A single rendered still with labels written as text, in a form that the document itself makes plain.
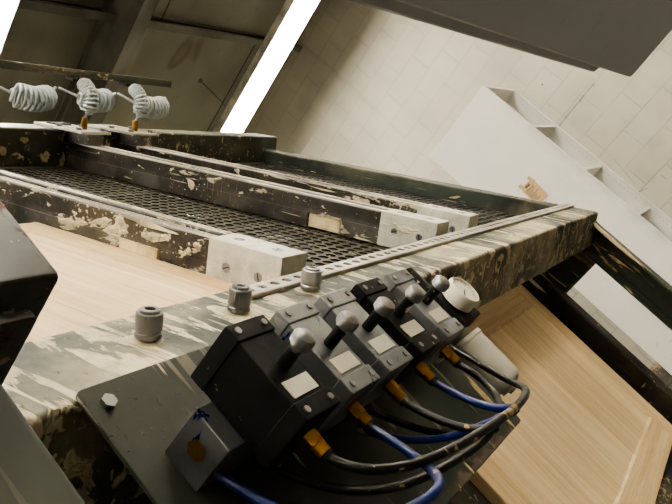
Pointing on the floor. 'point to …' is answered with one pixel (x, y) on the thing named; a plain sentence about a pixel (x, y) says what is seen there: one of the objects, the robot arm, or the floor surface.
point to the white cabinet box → (501, 117)
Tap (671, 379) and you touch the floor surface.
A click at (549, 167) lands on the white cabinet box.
